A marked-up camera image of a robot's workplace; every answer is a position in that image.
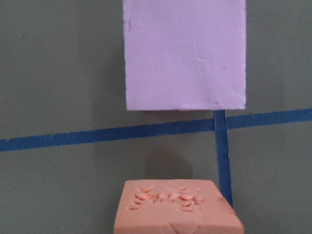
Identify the orange foam cube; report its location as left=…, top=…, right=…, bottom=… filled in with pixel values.
left=114, top=179, right=245, bottom=234

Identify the light pink foam cube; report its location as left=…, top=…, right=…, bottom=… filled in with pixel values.
left=122, top=0, right=246, bottom=111

